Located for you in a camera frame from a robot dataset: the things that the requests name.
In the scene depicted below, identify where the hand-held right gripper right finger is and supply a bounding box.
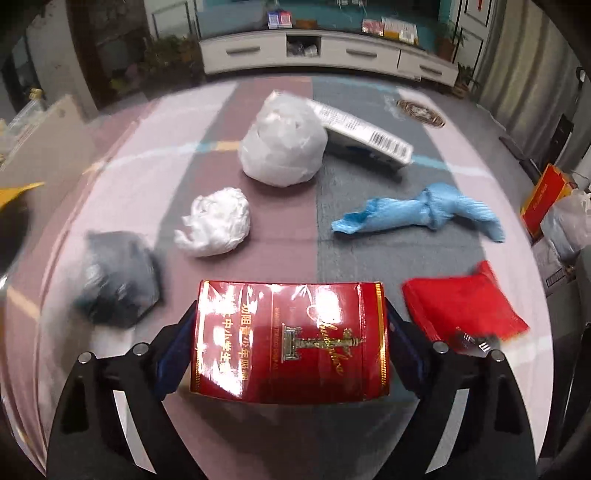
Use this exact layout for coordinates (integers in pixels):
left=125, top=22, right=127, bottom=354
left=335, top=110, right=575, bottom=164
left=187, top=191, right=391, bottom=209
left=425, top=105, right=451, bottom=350
left=379, top=298, right=539, bottom=480

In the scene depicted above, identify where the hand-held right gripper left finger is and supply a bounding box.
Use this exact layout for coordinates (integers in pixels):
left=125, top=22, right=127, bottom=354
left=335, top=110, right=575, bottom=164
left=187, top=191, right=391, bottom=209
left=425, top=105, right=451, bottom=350
left=46, top=300, right=204, bottom=480

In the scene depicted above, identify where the red packet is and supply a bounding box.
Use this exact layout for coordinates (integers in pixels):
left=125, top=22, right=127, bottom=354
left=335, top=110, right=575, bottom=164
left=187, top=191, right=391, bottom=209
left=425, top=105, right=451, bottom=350
left=401, top=260, right=531, bottom=344

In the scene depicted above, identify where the dark plastic bag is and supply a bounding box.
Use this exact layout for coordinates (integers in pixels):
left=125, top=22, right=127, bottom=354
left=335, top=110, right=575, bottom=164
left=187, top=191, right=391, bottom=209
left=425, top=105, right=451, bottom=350
left=74, top=229, right=164, bottom=329

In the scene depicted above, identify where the red cigarette carton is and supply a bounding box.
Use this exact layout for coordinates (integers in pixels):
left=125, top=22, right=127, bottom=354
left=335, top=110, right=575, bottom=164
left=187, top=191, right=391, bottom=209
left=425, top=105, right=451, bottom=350
left=189, top=278, right=392, bottom=404

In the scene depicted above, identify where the small white bag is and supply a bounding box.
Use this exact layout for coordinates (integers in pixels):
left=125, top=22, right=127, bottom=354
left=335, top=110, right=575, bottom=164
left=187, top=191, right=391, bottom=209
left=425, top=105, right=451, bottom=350
left=173, top=186, right=251, bottom=258

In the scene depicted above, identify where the light blue plastic cover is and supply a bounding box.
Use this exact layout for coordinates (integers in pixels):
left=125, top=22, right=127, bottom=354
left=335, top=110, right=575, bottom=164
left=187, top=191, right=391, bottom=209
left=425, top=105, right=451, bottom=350
left=331, top=181, right=506, bottom=244

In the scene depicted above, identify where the yellow snack bag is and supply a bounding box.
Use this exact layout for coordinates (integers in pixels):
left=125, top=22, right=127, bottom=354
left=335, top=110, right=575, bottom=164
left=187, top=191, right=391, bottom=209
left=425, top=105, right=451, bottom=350
left=0, top=181, right=47, bottom=208

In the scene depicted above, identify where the white box with barcode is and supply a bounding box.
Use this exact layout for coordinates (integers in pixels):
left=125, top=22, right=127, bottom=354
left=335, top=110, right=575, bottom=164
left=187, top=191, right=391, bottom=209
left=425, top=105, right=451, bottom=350
left=307, top=97, right=415, bottom=169

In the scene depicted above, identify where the white plastic bag ball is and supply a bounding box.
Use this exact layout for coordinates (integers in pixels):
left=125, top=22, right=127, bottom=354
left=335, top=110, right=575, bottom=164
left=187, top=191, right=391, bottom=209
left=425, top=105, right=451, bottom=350
left=238, top=90, right=328, bottom=188

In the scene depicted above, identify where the white printed cardboard box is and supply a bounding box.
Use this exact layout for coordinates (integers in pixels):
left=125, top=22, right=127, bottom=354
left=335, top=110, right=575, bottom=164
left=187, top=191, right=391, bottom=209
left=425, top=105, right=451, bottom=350
left=531, top=240, right=575, bottom=296

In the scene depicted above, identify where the white plastic shopping bag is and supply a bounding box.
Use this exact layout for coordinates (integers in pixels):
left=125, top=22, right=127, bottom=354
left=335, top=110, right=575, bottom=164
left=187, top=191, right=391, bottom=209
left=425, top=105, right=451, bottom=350
left=540, top=188, right=591, bottom=261

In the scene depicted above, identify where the red and yellow bag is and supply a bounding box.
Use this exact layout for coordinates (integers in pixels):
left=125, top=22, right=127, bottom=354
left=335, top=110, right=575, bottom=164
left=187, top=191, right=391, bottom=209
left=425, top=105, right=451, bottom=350
left=519, top=164, right=578, bottom=243

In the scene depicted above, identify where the small potted plant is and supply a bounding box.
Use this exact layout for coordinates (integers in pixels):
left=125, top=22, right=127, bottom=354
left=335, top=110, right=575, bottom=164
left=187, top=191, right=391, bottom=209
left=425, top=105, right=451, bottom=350
left=455, top=62, right=481, bottom=97

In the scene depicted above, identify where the white TV cabinet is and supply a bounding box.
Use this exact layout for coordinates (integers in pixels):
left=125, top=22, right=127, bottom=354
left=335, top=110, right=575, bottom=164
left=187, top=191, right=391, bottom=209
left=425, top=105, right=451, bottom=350
left=198, top=30, right=460, bottom=86

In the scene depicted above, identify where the tall potted plant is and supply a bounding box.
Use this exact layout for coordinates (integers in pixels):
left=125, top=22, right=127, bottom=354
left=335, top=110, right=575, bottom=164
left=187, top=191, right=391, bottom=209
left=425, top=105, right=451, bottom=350
left=434, top=21, right=467, bottom=63

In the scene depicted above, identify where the white desk calendar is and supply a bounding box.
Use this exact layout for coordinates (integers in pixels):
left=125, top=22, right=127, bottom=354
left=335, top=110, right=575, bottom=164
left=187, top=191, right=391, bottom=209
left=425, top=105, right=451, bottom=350
left=383, top=17, right=419, bottom=44

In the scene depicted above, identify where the grey curtain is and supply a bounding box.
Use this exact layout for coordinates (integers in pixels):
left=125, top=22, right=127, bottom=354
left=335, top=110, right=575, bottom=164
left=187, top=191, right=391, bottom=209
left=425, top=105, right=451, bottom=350
left=478, top=0, right=583, bottom=121

